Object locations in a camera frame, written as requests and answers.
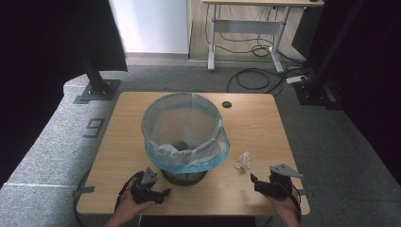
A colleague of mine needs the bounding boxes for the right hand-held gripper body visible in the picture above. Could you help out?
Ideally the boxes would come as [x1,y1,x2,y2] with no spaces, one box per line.
[267,163,305,201]

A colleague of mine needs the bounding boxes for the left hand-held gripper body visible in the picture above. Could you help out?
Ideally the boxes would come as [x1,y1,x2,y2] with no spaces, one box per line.
[130,166,160,204]

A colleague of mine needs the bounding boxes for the white tissue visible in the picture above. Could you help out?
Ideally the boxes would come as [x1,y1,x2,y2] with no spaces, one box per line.
[235,151,253,174]

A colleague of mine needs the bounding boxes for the black mesh trash bin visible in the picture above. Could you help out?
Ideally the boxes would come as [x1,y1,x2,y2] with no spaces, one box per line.
[160,168,209,187]

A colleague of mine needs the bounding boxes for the bin with blue bag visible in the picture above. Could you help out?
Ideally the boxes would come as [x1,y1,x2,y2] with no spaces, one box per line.
[140,92,232,175]

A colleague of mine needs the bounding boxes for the person's left hand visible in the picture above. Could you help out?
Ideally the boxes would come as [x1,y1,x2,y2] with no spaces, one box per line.
[120,189,157,219]

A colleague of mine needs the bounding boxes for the person's right hand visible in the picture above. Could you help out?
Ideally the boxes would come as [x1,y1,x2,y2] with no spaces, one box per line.
[264,187,300,220]

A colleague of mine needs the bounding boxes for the black metal stand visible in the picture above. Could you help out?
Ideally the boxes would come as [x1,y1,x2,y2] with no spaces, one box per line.
[292,0,367,111]
[73,44,122,105]

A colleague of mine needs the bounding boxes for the white power strip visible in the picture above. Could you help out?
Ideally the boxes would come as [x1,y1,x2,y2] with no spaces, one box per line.
[286,75,308,85]

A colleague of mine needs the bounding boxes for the black curtain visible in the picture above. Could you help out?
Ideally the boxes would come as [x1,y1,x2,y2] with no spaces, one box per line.
[291,0,401,187]
[0,0,129,188]

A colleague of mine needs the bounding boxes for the white-framed wooden desk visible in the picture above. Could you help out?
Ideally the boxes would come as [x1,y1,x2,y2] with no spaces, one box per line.
[201,0,325,75]

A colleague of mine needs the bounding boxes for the white panel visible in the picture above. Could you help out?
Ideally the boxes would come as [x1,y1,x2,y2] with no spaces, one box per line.
[108,0,191,55]

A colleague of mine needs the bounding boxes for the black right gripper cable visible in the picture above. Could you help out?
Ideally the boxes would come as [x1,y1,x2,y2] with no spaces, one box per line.
[282,180,303,225]

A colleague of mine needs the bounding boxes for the looped black floor cable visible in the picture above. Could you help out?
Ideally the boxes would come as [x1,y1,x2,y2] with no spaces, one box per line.
[226,67,287,96]

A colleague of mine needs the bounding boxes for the hanging black desk cables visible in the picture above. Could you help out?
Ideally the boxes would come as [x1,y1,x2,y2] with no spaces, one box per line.
[204,3,305,65]

